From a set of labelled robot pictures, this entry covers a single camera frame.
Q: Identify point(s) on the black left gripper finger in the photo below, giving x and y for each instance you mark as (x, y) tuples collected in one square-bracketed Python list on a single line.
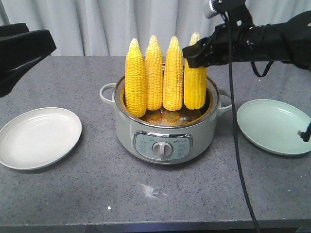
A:
[(10, 78), (19, 46)]

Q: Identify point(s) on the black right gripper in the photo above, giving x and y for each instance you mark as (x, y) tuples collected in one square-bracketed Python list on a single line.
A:
[(225, 39)]

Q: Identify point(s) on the yellow corn cob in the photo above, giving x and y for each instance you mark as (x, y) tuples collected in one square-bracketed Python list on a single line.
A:
[(154, 74), (173, 77), (135, 80), (195, 86)]

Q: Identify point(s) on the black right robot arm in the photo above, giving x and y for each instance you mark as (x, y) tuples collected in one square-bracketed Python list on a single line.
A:
[(288, 42)]

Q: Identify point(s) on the grey curtain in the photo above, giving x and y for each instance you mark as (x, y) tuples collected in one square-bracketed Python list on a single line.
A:
[(106, 27)]

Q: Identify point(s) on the cream round plate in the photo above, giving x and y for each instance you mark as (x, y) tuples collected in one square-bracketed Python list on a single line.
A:
[(39, 138)]

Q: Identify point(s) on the green electric cooking pot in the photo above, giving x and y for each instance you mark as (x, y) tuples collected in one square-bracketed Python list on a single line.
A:
[(162, 136)]

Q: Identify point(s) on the light green round plate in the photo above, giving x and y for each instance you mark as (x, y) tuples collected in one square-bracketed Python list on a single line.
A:
[(275, 126)]

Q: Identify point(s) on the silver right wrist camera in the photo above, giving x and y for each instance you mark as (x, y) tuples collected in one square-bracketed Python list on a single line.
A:
[(210, 10)]

